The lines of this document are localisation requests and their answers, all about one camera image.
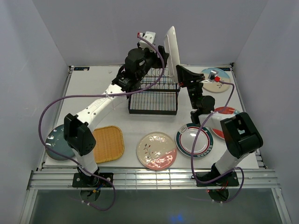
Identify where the aluminium front frame rail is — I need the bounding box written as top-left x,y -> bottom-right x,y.
28,169 -> 280,190

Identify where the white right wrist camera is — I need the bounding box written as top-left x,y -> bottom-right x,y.
201,70 -> 221,84

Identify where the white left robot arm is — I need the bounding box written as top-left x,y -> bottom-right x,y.
64,45 -> 169,187

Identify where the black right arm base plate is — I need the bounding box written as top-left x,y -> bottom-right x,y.
195,171 -> 240,187

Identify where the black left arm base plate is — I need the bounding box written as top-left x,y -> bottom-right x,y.
71,173 -> 112,188

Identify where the woven bamboo square tray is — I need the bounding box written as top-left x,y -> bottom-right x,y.
93,126 -> 125,164

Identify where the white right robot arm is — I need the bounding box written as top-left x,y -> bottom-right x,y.
175,65 -> 263,185

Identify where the purple cable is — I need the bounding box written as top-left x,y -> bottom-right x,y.
38,35 -> 165,211
186,80 -> 245,204

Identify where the dark teal round plate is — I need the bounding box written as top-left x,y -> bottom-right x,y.
45,124 -> 75,158

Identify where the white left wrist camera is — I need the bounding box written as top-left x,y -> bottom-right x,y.
137,31 -> 156,51

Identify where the cream pink floral plate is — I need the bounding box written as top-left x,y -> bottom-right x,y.
136,132 -> 177,170

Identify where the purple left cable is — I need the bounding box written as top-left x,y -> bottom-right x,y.
38,35 -> 165,211

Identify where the red plate blue flower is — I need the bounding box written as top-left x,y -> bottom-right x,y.
210,106 -> 241,140

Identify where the white plate green red rim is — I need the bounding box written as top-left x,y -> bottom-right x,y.
175,123 -> 214,160

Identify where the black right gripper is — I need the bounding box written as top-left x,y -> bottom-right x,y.
177,65 -> 206,110

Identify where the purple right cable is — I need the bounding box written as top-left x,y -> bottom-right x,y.
186,80 -> 245,204

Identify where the black wire dish rack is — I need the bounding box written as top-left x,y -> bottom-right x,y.
128,68 -> 180,115

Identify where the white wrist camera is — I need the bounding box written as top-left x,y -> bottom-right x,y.
201,70 -> 221,84
137,31 -> 156,51

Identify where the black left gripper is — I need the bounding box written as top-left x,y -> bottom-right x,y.
137,42 -> 169,81

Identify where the white rectangular plate black rim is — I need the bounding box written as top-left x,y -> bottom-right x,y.
164,26 -> 180,83

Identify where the cream plate blue top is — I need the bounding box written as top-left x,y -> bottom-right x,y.
200,67 -> 231,93

